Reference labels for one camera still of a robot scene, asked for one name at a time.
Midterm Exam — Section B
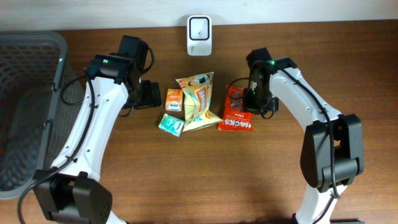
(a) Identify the red Hacks snack bag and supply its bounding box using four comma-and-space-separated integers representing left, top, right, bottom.
218, 86, 253, 131

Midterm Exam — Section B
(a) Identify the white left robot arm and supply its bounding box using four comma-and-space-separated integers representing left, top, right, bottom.
34, 51, 153, 223

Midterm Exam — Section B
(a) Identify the grey plastic mesh basket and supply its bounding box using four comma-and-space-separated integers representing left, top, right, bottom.
1, 31, 85, 200

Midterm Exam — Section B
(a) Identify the teal tissue pack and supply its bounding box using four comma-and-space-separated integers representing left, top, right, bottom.
158, 113, 185, 137

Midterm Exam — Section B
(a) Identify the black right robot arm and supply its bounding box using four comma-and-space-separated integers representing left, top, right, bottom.
246, 58, 364, 223

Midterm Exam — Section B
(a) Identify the beige chips bag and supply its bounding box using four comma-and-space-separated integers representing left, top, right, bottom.
176, 72, 222, 132

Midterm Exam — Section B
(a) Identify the orange tissue pack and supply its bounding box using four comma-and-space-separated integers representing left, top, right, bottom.
165, 88, 183, 112

